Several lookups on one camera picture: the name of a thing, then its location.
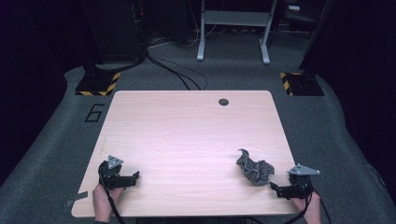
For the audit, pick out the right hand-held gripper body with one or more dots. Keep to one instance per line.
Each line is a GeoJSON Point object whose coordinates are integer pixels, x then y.
{"type": "Point", "coordinates": [300, 182]}

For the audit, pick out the black stand base hazard stripes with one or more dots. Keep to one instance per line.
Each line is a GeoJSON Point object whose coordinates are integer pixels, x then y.
{"type": "Point", "coordinates": [303, 84]}
{"type": "Point", "coordinates": [98, 84]}

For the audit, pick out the person's right hand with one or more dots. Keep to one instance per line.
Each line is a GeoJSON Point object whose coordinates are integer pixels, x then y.
{"type": "Point", "coordinates": [308, 208]}

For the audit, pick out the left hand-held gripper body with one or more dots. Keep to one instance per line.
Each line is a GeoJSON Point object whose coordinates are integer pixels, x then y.
{"type": "Point", "coordinates": [110, 174]}

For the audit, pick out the person's left hand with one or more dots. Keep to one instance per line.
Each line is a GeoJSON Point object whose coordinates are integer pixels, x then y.
{"type": "Point", "coordinates": [104, 199]}

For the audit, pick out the white metal desk frame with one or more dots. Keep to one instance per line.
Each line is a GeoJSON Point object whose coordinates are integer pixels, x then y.
{"type": "Point", "coordinates": [236, 18]}

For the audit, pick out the grey floor tape strip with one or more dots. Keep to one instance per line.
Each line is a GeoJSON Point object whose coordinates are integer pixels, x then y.
{"type": "Point", "coordinates": [77, 199]}

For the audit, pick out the grey towel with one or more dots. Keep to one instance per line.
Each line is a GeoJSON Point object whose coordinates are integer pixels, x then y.
{"type": "Point", "coordinates": [255, 170]}

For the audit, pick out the black cabinet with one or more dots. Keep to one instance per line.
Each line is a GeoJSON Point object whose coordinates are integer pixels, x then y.
{"type": "Point", "coordinates": [118, 28]}

